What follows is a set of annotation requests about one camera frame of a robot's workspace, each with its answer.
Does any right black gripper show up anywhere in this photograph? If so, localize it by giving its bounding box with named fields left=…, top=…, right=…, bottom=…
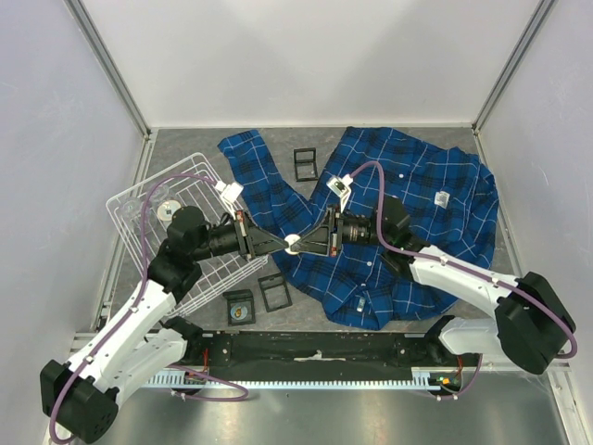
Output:
left=291, top=204, right=389, bottom=257

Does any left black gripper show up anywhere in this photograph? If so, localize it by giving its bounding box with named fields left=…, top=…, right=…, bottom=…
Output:
left=192, top=210, right=288, bottom=261

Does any light blue round brooch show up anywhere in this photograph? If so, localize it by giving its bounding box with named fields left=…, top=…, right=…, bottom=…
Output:
left=231, top=305, right=248, bottom=320

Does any blue plaid shirt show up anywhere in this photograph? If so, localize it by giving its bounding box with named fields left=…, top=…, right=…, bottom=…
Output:
left=216, top=125, right=500, bottom=330

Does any orange round brooch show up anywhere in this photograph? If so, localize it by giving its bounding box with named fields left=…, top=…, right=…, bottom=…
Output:
left=284, top=234, right=300, bottom=255

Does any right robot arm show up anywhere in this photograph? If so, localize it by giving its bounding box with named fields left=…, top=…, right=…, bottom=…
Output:
left=285, top=197, right=577, bottom=375

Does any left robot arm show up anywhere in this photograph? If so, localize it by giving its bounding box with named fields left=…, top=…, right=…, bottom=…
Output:
left=40, top=206, right=289, bottom=444

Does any white ceramic mug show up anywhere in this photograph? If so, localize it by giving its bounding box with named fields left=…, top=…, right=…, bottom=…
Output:
left=156, top=199, right=182, bottom=227

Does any clear glass right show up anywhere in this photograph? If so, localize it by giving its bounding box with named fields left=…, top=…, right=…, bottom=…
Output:
left=146, top=183, right=172, bottom=207

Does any clear glass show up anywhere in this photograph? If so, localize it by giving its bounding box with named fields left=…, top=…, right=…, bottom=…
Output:
left=146, top=183, right=172, bottom=207
left=120, top=197, right=143, bottom=230

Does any clear glass left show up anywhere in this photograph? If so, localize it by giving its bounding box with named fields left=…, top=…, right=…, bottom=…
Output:
left=120, top=197, right=143, bottom=230

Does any black frame front middle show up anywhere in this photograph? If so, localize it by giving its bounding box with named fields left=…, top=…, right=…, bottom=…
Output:
left=258, top=273, right=293, bottom=312

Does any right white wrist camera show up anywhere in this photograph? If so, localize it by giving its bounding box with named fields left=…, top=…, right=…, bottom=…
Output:
left=326, top=174, right=353, bottom=212

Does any black frame near rack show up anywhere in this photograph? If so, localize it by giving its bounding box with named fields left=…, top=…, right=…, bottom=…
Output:
left=222, top=289, right=256, bottom=326

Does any black frame at back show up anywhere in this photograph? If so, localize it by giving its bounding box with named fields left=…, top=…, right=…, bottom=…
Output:
left=293, top=147, right=319, bottom=183

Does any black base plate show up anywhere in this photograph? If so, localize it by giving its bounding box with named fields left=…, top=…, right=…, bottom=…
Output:
left=179, top=331, right=460, bottom=370

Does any white wire dish rack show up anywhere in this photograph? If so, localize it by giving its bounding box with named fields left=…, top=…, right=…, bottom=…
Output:
left=107, top=153, right=269, bottom=316

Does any light blue cable duct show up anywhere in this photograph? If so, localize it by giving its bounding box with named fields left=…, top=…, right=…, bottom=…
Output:
left=142, top=369, right=460, bottom=390

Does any left aluminium frame post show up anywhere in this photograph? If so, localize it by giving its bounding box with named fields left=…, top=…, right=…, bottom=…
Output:
left=64, top=0, right=152, bottom=139

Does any aluminium frame post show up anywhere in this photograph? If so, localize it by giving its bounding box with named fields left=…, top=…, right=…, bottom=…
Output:
left=64, top=0, right=152, bottom=139
left=472, top=0, right=557, bottom=136

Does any right aluminium frame post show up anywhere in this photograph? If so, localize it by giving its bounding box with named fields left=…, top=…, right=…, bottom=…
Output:
left=472, top=0, right=557, bottom=136

